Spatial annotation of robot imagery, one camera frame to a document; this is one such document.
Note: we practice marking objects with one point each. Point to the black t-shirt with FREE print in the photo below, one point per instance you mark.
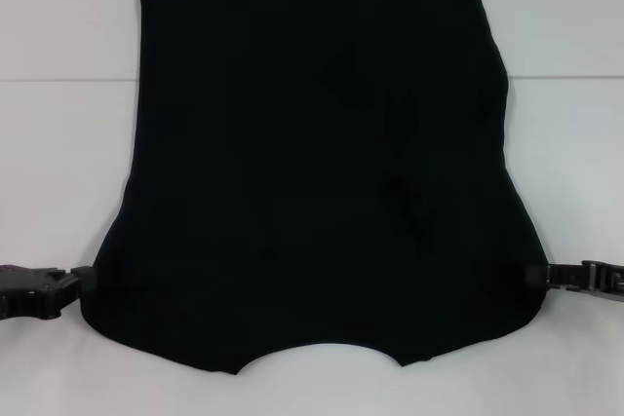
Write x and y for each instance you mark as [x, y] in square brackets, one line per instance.
[312, 167]

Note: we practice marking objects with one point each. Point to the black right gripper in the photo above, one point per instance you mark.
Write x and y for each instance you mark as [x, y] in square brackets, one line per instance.
[609, 284]

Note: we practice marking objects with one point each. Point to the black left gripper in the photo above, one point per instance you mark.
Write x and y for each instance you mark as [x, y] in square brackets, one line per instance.
[29, 294]

